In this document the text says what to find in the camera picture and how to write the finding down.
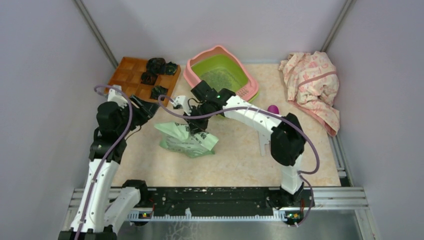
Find orange compartment tray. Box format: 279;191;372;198
108;56;181;103

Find green litter pellets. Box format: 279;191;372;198
200;69;241;92

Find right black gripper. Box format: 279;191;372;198
182;101;213;136

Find black small part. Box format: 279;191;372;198
140;71;158;86

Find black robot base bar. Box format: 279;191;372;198
135;187;315;217

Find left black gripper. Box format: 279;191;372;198
117;93;161;137

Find green and pink litter box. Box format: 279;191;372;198
183;45;259;102

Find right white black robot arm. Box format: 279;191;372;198
179;80;306;206

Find green cat litter bag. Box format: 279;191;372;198
154;122;219;158

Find purple plastic scoop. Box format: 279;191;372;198
267;105;280;114

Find black part with green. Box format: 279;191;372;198
164;61;178;76

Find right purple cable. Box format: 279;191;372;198
157;95;321;229

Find white plastic bracket piece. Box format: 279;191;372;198
258;131;271;157

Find black round part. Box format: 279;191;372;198
146;57;167;75

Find cream pink printed jacket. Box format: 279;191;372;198
278;51;340;137

